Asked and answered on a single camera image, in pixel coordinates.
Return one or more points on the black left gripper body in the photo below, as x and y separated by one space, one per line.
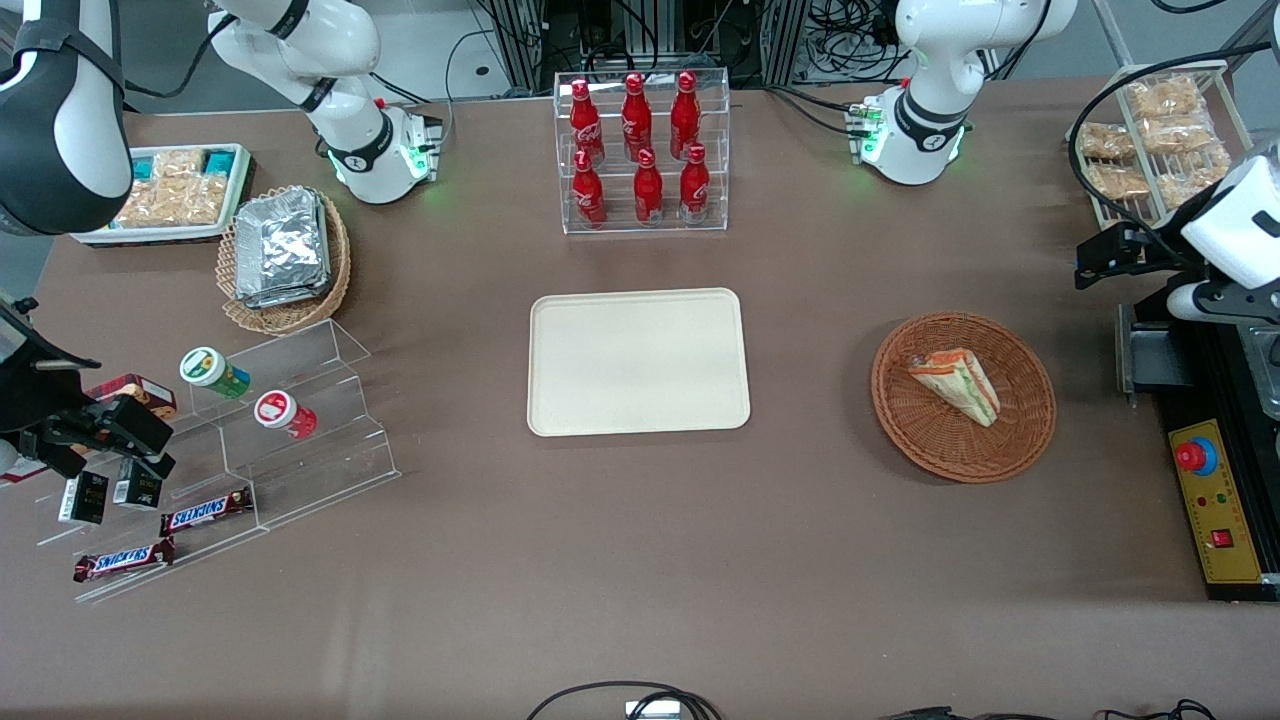
1158 252

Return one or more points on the plastic-wrapped triangle sandwich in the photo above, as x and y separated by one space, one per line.
958 385

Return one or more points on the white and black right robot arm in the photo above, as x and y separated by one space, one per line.
60 130

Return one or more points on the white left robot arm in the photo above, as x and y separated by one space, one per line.
935 60

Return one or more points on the round brown wicker basket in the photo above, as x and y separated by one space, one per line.
920 440

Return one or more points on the oval light wicker basket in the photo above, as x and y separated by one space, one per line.
335 270

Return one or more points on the white snack tray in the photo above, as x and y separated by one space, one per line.
240 190

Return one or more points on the beige rectangular serving tray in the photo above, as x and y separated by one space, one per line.
640 362

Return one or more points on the small black box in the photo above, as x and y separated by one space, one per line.
137 487
83 497

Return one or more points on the red-brown chocolate box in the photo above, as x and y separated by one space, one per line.
150 393

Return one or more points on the clear bagged cracker pack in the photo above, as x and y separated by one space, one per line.
1195 175
1105 141
1163 95
1117 181
1178 133

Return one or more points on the brown Snickers bar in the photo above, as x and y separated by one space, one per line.
122 561
205 512

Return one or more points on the green cup with white lid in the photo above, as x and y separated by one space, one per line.
212 371

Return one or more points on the red cup with white lid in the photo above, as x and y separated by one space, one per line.
283 413

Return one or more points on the clear acrylic stepped shelf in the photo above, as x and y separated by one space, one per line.
310 470

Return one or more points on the clear plastic container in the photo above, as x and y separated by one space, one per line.
1265 370

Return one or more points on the red emergency stop button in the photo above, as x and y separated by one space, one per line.
1194 456

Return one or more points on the silver foil pack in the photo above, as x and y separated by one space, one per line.
282 240
322 285

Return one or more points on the clear cracker snack pack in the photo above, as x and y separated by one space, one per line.
180 195

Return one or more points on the teal snack pack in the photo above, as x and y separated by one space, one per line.
220 162
143 168

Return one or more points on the black control box yellow panel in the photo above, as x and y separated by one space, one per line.
1215 520

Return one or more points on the red cola bottle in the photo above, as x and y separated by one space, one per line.
685 115
636 118
586 125
588 192
694 185
648 190

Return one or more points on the clear acrylic bottle rack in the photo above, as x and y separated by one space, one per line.
640 215

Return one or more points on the small silver device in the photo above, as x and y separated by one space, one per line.
652 711

